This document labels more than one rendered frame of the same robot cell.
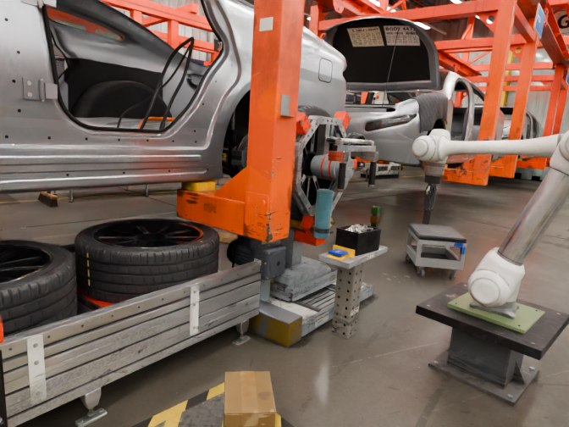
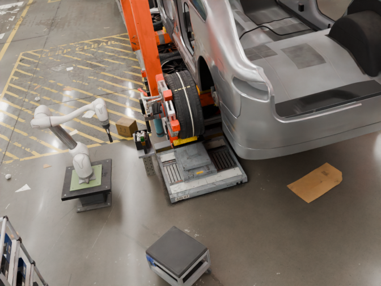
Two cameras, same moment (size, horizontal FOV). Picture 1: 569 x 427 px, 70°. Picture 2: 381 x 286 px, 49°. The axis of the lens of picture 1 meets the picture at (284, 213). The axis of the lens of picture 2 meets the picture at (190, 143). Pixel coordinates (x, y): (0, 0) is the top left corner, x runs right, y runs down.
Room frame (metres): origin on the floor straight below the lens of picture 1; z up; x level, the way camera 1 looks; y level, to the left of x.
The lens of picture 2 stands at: (4.86, -2.62, 3.04)
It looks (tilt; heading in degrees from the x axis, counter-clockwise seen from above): 37 degrees down; 134
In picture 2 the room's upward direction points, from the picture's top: 10 degrees counter-clockwise
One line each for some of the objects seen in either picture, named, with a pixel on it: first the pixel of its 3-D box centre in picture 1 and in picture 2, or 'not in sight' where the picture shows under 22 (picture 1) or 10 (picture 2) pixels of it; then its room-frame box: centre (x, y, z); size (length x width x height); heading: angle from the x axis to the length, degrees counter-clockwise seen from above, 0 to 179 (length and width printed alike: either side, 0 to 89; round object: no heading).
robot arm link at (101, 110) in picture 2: (437, 146); (101, 110); (1.92, -0.68, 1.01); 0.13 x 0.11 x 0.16; 142
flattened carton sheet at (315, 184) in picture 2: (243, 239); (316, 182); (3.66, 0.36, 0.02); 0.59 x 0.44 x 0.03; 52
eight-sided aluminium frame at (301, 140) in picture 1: (321, 166); (167, 109); (2.31, -0.19, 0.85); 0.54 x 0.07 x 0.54; 142
